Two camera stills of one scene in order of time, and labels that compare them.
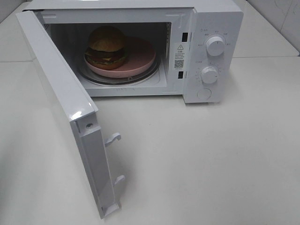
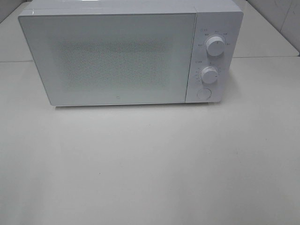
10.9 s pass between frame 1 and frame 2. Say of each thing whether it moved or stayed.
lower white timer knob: stayed
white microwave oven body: stayed
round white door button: stayed
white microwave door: moved
